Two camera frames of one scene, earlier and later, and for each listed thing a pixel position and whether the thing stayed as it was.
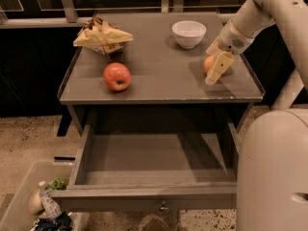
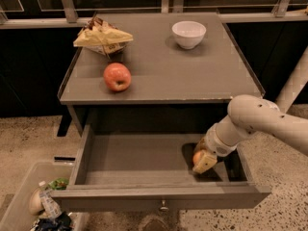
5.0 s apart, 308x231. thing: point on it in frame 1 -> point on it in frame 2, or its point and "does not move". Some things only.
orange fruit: (207, 64) -> (196, 157)
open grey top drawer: (152, 171) does not move
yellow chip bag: (102, 37) does not move
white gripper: (231, 39) -> (216, 143)
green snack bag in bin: (59, 183) does not move
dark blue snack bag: (60, 222) does not move
